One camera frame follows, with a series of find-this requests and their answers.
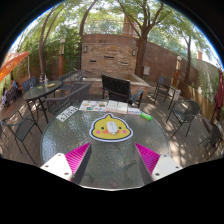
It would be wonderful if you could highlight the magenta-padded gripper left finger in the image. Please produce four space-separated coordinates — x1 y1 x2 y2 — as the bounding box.
39 142 93 185

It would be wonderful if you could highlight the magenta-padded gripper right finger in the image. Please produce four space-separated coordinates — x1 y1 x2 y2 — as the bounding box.
133 142 184 186

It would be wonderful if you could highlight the yellow duck mouse pad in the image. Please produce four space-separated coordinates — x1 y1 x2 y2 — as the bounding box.
88 113 134 143

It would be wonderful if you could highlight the black mesh metal chair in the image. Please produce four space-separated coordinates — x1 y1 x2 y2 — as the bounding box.
0 111 44 164

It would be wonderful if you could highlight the white license plate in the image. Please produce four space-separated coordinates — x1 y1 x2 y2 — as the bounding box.
55 105 80 123

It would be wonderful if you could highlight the green packet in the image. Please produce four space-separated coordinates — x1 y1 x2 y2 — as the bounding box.
139 112 153 122

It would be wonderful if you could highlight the black folding chair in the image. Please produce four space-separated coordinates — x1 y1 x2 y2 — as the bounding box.
197 121 224 151

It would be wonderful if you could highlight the dark wicker round chair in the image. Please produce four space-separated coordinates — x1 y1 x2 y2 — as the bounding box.
165 99 202 138

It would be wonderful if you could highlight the blue white booklet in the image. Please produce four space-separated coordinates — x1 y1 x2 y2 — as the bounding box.
127 106 142 116

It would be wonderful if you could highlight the grey wicker armchair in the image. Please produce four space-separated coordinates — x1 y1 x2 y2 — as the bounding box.
45 82 92 114
59 69 86 91

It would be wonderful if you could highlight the colourful sticker sheet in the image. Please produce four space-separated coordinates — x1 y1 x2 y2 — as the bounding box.
78 99 108 112

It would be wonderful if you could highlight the white planter box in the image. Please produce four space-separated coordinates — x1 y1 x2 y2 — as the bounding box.
172 88 182 102

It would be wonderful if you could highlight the white book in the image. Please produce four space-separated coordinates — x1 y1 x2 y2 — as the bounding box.
105 99 119 114
116 101 129 115

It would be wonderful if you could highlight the dark round patio table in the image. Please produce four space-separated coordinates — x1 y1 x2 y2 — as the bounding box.
22 79 64 124

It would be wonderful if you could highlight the stone raised basin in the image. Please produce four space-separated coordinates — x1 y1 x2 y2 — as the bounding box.
81 72 152 98

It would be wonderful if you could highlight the person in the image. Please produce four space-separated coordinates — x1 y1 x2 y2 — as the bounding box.
0 88 10 108
10 79 19 96

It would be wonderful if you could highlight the blue patio chair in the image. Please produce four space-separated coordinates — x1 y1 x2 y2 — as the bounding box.
21 76 38 93

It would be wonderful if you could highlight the black slatted wooden chair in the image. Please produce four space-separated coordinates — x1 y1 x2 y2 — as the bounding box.
100 73 145 108

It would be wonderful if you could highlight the red folded umbrella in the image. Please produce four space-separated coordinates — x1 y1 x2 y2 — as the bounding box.
213 68 224 113

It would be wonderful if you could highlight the leafy garden tree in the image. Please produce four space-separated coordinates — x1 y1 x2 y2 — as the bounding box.
37 3 66 78
179 26 194 84
78 0 99 69
116 0 168 79

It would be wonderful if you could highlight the orange parasol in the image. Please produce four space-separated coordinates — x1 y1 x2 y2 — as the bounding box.
0 50 30 83

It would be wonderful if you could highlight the black metal frame chair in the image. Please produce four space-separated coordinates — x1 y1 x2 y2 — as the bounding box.
153 75 176 104

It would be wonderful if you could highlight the wooden lamp post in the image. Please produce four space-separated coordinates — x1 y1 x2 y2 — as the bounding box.
58 37 67 77
173 54 183 88

